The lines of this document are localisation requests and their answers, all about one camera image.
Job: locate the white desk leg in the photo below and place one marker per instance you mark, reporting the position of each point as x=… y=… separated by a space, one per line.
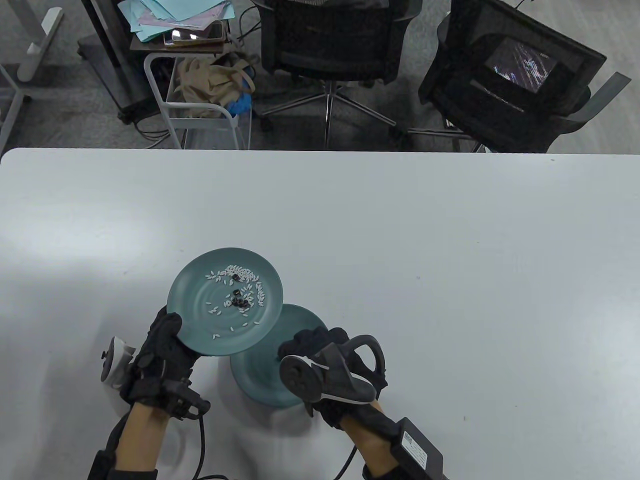
x=19 y=97
x=39 y=45

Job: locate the blue gloves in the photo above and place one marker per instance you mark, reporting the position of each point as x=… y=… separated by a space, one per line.
x=240 y=104

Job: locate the group of coffee beans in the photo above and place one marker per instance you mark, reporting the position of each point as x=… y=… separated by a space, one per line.
x=242 y=302

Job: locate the person's left hand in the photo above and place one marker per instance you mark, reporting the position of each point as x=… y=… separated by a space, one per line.
x=157 y=350

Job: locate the black chair with grey armrest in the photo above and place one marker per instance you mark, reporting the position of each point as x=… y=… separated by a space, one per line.
x=465 y=100

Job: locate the person's right hand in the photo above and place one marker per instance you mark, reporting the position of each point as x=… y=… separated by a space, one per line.
x=310 y=342

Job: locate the phone with shiny screen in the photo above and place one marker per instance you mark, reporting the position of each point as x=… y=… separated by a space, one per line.
x=192 y=34

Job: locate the stack of light blue papers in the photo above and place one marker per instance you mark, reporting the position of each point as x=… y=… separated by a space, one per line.
x=165 y=10

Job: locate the grey right hand tracker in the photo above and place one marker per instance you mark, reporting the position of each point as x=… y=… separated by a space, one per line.
x=305 y=377

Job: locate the grey hand tracker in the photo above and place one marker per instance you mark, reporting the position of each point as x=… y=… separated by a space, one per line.
x=117 y=357
x=305 y=377

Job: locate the black mesh office chair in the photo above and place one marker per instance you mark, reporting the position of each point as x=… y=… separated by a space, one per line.
x=330 y=40

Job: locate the brown side table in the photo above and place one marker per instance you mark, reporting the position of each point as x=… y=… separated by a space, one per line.
x=150 y=46

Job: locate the scattered white rice grains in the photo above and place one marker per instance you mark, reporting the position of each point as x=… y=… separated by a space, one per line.
x=235 y=270

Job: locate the person's left forearm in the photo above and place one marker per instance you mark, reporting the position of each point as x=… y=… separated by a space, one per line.
x=140 y=440

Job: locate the teal plate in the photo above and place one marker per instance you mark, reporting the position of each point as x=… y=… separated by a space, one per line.
x=195 y=290
x=260 y=375

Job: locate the black right forearm sensor box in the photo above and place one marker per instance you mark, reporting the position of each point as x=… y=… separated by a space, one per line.
x=417 y=447

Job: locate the person's right forearm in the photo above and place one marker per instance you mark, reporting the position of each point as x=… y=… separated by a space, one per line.
x=370 y=440

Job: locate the black left wrist module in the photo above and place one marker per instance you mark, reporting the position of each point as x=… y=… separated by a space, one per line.
x=185 y=400

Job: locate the beige cloth bag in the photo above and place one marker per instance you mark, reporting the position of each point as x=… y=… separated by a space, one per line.
x=210 y=82

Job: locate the grey left hand tracker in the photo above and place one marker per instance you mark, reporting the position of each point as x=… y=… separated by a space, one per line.
x=117 y=357

